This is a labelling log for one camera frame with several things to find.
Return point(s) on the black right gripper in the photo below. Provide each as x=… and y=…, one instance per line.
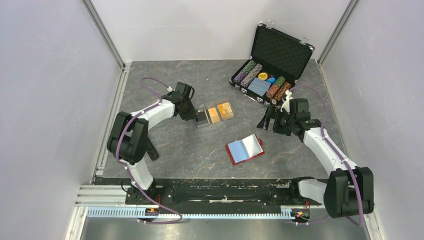
x=271, y=113

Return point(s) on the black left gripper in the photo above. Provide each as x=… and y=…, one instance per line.
x=190, y=115

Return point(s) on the clear acrylic card tray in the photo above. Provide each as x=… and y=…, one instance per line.
x=205, y=107

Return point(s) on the gold VIP card stack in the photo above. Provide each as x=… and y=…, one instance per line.
x=225, y=110

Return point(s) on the red leather card holder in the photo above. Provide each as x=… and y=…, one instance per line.
x=245, y=149

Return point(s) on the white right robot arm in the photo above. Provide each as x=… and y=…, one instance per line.
x=349, y=190

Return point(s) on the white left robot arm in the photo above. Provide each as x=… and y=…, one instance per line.
x=129, y=137

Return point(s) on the black VIP card stack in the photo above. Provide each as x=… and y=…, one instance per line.
x=201, y=119

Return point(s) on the gold card stack middle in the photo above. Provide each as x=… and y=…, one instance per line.
x=213, y=115

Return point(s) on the blue playing card deck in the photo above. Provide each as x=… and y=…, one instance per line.
x=259, y=86

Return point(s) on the yellow dealer button chip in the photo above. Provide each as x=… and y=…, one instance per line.
x=263, y=76

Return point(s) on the black poker chip case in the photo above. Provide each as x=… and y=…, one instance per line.
x=275, y=53

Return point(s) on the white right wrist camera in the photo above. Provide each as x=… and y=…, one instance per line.
x=286, y=99

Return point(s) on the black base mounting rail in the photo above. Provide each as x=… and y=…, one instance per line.
x=224, y=196

